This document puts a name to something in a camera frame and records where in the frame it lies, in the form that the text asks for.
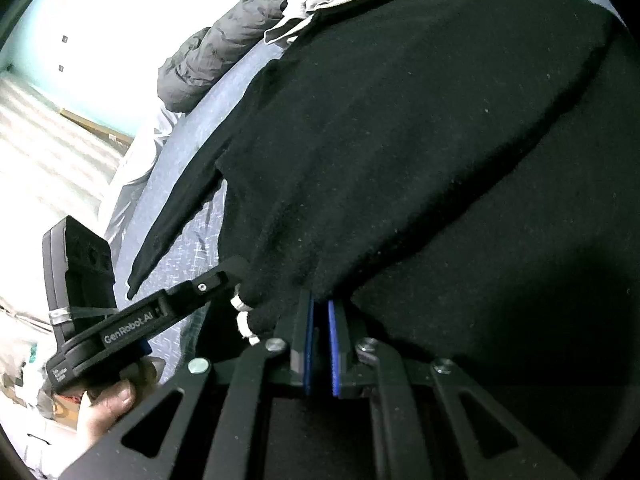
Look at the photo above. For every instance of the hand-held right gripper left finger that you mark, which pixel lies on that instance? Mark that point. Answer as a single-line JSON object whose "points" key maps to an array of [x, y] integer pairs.
{"points": [[309, 340]]}

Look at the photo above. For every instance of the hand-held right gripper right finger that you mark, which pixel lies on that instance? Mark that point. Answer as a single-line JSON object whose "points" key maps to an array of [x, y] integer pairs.
{"points": [[334, 350]]}

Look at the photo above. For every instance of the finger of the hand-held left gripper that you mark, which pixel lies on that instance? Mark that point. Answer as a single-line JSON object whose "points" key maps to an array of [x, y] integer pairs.
{"points": [[210, 285]]}

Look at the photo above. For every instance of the black sweater with white trim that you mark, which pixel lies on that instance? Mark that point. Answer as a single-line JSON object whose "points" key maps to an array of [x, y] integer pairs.
{"points": [[400, 160]]}

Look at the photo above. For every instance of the person's left hand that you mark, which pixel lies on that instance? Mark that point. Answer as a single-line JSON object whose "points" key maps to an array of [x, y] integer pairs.
{"points": [[110, 402]]}

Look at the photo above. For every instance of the pile of floor clutter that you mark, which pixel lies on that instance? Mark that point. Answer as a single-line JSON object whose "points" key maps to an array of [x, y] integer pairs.
{"points": [[30, 385]]}

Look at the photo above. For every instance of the light grey pillow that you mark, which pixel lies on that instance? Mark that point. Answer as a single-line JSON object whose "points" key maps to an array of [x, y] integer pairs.
{"points": [[135, 170]]}

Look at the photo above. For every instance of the striped beige curtain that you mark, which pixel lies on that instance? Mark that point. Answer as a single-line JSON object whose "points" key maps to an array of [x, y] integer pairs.
{"points": [[45, 160]]}

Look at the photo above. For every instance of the yellow wooden pole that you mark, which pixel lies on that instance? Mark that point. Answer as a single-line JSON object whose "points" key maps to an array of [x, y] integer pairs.
{"points": [[95, 125]]}

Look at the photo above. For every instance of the dark grey rolled duvet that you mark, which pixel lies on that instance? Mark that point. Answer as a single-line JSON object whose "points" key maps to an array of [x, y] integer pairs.
{"points": [[210, 60]]}

